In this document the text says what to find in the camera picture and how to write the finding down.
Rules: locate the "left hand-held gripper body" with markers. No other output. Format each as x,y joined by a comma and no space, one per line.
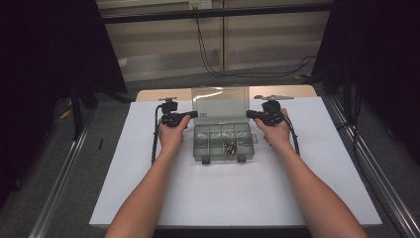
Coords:
170,114

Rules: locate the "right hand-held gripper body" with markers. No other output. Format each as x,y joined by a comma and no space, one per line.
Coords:
271,114

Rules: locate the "clear grey plastic storage box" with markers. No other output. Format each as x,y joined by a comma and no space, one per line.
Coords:
219,132

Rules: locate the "person's right hand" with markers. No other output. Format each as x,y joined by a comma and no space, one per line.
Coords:
277,135

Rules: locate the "person's left hand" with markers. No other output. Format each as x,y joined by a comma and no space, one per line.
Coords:
171,139

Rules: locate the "wooden table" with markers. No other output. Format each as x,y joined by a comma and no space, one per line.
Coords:
165,95

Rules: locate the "small black floor object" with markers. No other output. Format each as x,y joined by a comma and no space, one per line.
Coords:
101,144

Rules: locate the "white table sheet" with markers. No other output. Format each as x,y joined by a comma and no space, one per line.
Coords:
231,191

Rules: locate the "black metal stand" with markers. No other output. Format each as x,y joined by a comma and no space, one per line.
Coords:
77,112

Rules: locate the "black horizontal bar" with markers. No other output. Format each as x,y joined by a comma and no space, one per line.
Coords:
214,13

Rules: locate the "small yellow floor object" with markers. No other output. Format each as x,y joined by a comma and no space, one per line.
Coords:
65,114

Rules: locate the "dark curtain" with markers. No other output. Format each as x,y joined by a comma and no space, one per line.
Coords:
49,82
379,66

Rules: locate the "white wall socket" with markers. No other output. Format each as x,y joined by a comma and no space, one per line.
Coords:
200,4

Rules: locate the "metal floor rail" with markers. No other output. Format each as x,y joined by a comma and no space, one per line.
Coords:
373,172
56,191

